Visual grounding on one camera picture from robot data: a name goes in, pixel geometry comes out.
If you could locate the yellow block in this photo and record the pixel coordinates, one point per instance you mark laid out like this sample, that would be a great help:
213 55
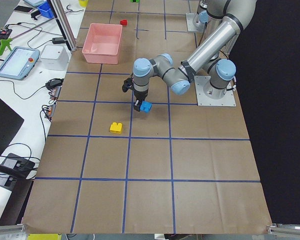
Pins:
116 127

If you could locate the black power adapter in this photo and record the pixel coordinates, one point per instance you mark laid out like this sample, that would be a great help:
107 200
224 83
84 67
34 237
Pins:
58 40

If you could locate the green handled reacher grabber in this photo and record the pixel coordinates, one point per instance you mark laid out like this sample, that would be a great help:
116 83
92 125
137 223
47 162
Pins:
5 43

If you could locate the teach pendant tablet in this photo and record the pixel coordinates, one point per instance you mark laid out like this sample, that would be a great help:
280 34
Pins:
19 63

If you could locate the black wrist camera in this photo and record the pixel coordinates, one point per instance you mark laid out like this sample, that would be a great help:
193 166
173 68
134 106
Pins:
128 85

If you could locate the aluminium frame post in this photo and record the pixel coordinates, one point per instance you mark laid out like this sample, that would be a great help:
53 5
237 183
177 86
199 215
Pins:
63 24

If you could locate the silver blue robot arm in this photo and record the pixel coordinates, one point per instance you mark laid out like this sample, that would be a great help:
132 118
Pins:
223 21

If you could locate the white cube device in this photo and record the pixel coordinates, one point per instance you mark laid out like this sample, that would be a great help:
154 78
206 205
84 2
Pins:
54 57

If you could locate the blue plastic bin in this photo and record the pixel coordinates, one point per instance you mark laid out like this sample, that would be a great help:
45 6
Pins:
45 10

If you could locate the pink plastic box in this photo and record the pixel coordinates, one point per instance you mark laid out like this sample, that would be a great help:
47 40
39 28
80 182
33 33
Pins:
102 44

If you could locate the red block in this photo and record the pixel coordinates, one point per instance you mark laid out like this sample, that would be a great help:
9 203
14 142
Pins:
123 22

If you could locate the blue block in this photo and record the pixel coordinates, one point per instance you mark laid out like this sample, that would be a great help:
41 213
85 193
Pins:
146 107

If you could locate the black smartphone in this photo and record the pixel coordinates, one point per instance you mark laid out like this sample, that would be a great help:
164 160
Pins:
23 9

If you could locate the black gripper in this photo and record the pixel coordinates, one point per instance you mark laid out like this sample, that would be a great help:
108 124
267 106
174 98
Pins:
140 95

